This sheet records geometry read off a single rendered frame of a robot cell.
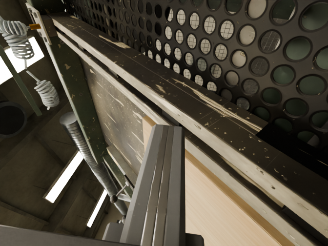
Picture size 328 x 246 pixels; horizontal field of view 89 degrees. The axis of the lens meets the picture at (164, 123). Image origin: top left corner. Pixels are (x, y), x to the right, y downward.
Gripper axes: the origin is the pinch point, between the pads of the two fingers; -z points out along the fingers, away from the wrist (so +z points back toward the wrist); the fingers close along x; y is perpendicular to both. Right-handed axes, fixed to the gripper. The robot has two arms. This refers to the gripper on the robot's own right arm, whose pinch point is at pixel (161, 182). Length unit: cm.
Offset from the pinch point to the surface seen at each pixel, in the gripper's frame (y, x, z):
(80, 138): 227, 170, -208
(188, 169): 23.9, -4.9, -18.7
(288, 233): 10.7, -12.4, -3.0
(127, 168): 68, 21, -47
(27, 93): 31, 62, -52
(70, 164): 321, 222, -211
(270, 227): 21.7, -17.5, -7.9
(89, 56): 7.8, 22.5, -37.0
